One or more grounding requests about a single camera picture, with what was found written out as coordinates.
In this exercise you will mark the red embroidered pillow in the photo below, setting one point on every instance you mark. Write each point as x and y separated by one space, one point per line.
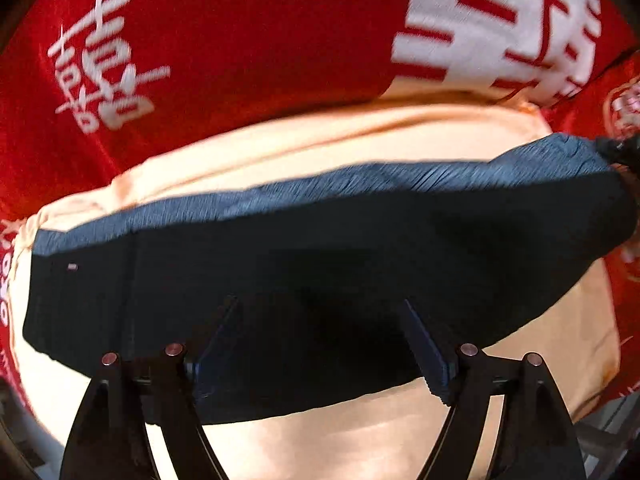
609 106

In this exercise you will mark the black pants blue patterned trim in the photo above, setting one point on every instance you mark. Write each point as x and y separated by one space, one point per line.
317 267

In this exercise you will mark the red sofa cover white characters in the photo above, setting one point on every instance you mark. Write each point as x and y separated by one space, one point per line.
93 88

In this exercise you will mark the peach cushion cover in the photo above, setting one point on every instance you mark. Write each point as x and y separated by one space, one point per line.
384 435

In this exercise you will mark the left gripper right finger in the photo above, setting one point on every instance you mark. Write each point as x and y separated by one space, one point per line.
535 438

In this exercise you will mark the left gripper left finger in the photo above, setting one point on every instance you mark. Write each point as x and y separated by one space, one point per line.
109 440

